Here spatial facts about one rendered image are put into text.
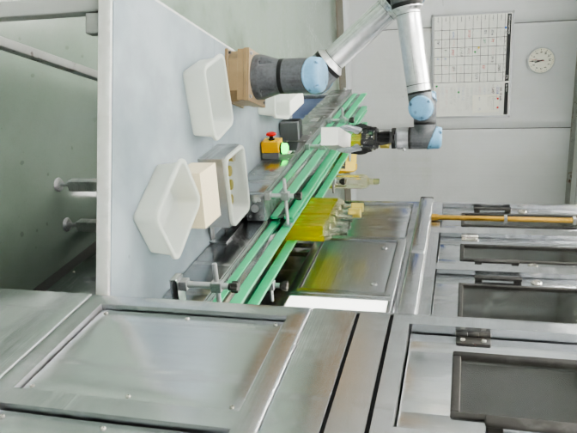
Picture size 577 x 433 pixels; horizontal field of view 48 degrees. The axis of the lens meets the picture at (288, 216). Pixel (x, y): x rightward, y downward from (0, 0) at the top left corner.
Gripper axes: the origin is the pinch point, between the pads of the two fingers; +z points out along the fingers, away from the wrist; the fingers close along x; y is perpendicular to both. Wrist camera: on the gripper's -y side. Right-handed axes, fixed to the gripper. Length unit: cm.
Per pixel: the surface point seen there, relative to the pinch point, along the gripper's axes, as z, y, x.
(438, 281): -35, 5, 48
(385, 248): -15.9, -7.4, 38.7
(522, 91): -104, -568, -108
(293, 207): 14.7, 7.3, 24.3
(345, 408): -27, 131, 53
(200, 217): 28, 59, 27
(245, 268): 18, 48, 42
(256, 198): 23.5, 22.3, 21.5
